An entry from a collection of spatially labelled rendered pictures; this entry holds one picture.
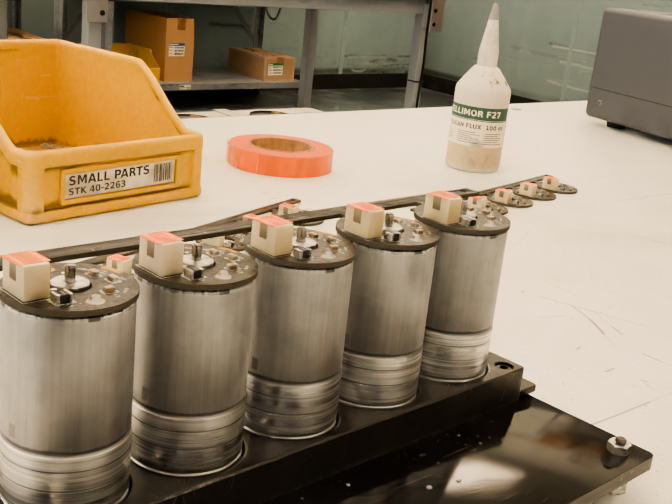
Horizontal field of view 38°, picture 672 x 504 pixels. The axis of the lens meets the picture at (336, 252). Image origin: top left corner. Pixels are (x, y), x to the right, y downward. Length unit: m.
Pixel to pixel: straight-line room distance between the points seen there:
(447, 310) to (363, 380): 0.03
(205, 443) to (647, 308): 0.25
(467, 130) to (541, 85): 5.39
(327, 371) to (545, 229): 0.30
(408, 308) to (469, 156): 0.38
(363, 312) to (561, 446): 0.06
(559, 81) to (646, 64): 5.10
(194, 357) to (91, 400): 0.02
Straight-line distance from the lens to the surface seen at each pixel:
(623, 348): 0.36
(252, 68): 5.26
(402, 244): 0.23
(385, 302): 0.23
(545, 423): 0.27
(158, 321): 0.19
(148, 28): 4.97
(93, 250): 0.20
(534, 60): 6.02
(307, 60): 4.01
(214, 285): 0.19
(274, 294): 0.21
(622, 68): 0.84
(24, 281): 0.18
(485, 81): 0.60
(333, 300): 0.21
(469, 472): 0.24
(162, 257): 0.19
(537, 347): 0.35
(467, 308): 0.25
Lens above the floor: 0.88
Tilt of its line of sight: 18 degrees down
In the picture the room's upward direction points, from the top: 6 degrees clockwise
